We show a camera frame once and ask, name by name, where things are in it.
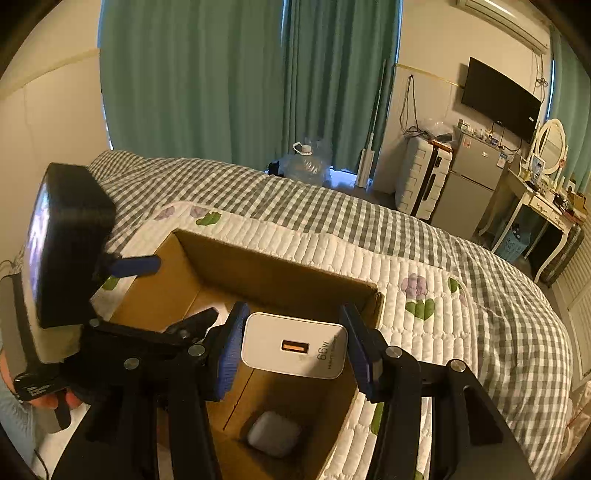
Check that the dark ribbed suitcase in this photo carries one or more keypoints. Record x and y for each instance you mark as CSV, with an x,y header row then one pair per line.
x,y
565,254

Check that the blue bin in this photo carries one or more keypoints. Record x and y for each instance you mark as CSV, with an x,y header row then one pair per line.
x,y
511,243

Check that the white flat mop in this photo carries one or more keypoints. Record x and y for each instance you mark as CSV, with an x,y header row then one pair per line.
x,y
365,161

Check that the white air conditioner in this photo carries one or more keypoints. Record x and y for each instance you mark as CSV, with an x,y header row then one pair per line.
x,y
508,21

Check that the black wall television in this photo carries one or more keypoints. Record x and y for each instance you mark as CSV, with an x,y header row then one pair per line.
x,y
501,99

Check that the white dressing table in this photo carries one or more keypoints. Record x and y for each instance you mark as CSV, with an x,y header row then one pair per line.
x,y
540,203

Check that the clear water jug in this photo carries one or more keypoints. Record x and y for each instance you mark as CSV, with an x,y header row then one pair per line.
x,y
304,164

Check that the white quilted floral blanket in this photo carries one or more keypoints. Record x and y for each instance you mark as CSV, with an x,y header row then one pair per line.
x,y
323,254

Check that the person's left forearm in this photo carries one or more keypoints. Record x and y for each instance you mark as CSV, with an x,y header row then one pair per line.
x,y
14,424

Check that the white earbuds case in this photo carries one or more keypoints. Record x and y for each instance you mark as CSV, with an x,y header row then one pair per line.
x,y
274,434

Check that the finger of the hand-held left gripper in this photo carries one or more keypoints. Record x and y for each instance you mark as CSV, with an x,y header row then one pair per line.
x,y
152,334
134,266

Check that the white suitcase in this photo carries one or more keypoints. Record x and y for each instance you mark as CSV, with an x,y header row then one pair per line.
x,y
422,180

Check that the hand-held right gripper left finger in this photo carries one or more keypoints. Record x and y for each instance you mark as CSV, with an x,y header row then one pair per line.
x,y
228,355

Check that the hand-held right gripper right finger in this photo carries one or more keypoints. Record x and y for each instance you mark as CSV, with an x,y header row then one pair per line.
x,y
358,351

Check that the green curtain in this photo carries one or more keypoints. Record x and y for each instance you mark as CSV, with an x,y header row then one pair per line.
x,y
561,83
341,69
194,83

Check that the white USB charger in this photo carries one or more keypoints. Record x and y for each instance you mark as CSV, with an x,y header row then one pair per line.
x,y
295,346

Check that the cardboard box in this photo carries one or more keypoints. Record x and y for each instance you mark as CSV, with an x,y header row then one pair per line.
x,y
277,281

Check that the person's left hand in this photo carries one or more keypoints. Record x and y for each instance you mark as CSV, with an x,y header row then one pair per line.
x,y
44,402

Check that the green checked bedspread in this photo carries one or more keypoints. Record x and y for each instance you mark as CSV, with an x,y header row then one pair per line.
x,y
369,221

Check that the grey refrigerator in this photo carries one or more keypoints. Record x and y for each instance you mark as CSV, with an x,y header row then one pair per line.
x,y
466,194

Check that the oval vanity mirror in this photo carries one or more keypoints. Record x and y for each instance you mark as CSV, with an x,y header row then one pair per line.
x,y
549,143

